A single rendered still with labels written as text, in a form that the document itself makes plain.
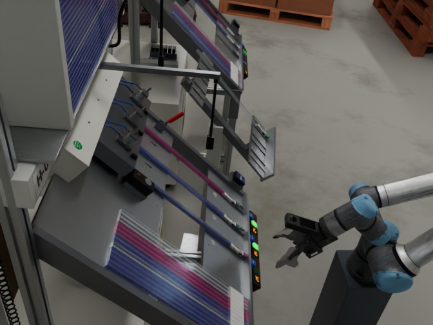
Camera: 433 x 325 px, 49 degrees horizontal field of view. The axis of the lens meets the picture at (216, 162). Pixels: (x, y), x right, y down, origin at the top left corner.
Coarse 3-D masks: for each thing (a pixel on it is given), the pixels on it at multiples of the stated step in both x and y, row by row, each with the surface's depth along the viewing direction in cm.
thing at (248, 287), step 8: (248, 200) 180; (248, 208) 177; (248, 216) 173; (248, 224) 170; (248, 232) 167; (248, 240) 164; (248, 248) 161; (248, 256) 159; (248, 264) 156; (248, 272) 154; (248, 280) 151; (248, 288) 149; (248, 296) 147; (248, 304) 145; (248, 312) 143
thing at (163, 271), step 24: (120, 216) 122; (120, 240) 117; (144, 240) 124; (120, 264) 112; (144, 264) 119; (168, 264) 126; (192, 264) 134; (144, 288) 115; (168, 288) 121; (192, 288) 128; (216, 288) 137; (192, 312) 123; (216, 312) 131; (240, 312) 140
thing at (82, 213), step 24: (144, 144) 150; (96, 168) 126; (144, 168) 143; (48, 192) 109; (72, 192) 114; (96, 192) 121; (120, 192) 128; (48, 216) 105; (72, 216) 110; (96, 216) 116; (144, 216) 131; (72, 240) 107; (96, 240) 112
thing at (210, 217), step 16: (208, 176) 171; (208, 192) 165; (208, 208) 159; (224, 208) 168; (240, 208) 177; (208, 224) 154; (224, 224) 162; (240, 224) 170; (208, 240) 149; (240, 240) 164; (208, 256) 144; (224, 256) 151; (240, 256) 157; (224, 272) 146; (240, 272) 153; (240, 288) 149
